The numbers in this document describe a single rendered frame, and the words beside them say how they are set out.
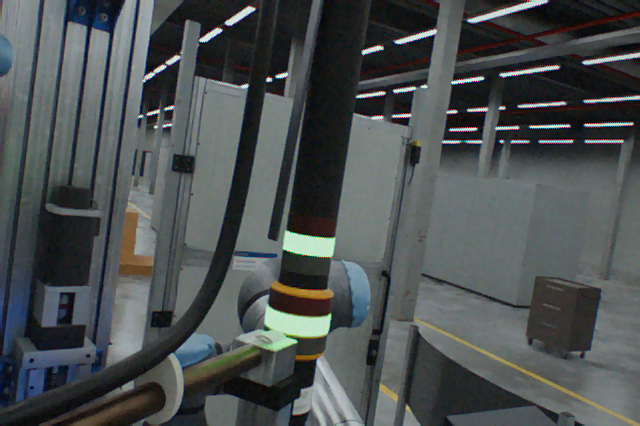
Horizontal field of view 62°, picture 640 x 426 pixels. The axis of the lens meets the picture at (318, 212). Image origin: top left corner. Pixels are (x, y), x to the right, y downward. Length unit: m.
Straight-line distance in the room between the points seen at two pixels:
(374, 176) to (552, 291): 5.02
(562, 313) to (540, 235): 3.31
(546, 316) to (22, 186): 6.74
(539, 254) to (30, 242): 9.69
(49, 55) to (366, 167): 1.67
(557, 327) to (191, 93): 5.93
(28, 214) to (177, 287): 1.14
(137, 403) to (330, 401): 0.44
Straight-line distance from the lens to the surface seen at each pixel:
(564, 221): 10.79
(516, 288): 10.21
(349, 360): 2.72
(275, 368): 0.33
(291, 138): 0.35
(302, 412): 0.38
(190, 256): 2.24
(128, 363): 0.24
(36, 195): 1.21
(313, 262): 0.35
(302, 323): 0.35
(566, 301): 7.23
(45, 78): 1.21
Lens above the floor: 1.65
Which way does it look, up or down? 3 degrees down
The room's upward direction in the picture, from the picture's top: 9 degrees clockwise
